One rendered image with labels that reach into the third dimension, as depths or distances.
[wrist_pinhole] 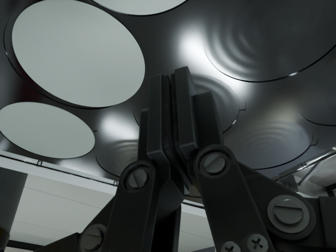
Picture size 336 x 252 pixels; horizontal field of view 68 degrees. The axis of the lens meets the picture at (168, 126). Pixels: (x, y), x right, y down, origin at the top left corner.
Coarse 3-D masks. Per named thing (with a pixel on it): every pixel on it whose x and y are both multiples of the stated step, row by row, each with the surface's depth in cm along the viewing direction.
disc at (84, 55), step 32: (64, 0) 16; (32, 32) 18; (64, 32) 18; (96, 32) 17; (128, 32) 17; (32, 64) 20; (64, 64) 20; (96, 64) 20; (128, 64) 20; (64, 96) 23; (96, 96) 22; (128, 96) 22
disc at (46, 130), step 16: (0, 112) 24; (16, 112) 24; (32, 112) 24; (48, 112) 24; (64, 112) 24; (0, 128) 26; (16, 128) 26; (32, 128) 26; (48, 128) 26; (64, 128) 26; (80, 128) 26; (16, 144) 29; (32, 144) 29; (48, 144) 29; (64, 144) 29; (80, 144) 29
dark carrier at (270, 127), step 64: (0, 0) 16; (192, 0) 16; (256, 0) 16; (320, 0) 16; (0, 64) 20; (192, 64) 20; (256, 64) 20; (320, 64) 19; (128, 128) 26; (256, 128) 26; (320, 128) 25; (192, 192) 38
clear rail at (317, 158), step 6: (330, 150) 28; (318, 156) 29; (324, 156) 29; (330, 156) 29; (306, 162) 31; (312, 162) 30; (294, 168) 32; (300, 168) 31; (282, 174) 33; (288, 174) 33; (276, 180) 34
